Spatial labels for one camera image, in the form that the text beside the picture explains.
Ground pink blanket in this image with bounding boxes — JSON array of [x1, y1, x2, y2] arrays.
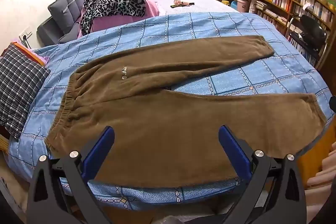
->
[[77, 0, 160, 38]]

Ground white wall outlet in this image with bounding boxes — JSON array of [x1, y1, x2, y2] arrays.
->
[[19, 26, 32, 39]]

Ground blue chain-patterned blanket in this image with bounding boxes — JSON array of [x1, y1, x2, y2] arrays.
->
[[8, 12, 335, 210]]

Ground pink bin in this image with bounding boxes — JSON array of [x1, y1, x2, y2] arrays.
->
[[230, 0, 248, 13]]

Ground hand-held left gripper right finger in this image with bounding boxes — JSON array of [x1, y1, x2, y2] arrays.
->
[[218, 125, 307, 224]]

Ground pink fleece garment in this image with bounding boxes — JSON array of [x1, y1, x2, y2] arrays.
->
[[306, 143, 336, 224]]

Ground leopard print cloth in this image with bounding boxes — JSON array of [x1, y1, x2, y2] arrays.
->
[[80, 0, 150, 35]]

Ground orange striped cloth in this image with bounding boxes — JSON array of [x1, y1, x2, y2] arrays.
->
[[12, 42, 46, 65]]

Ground wooden bed frame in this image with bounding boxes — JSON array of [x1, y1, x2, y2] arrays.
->
[[298, 132, 334, 180]]

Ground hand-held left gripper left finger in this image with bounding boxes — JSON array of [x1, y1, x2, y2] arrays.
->
[[26, 126, 116, 224]]

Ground black chair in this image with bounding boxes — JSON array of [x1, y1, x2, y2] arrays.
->
[[286, 14, 328, 62]]

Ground pale lilac bed sheet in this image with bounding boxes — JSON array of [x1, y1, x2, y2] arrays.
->
[[150, 0, 239, 16]]

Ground dark plaid pillow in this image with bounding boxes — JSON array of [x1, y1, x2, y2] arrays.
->
[[0, 44, 51, 140]]

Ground brown fleece pants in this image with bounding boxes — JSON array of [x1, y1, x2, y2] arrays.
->
[[44, 35, 327, 189]]

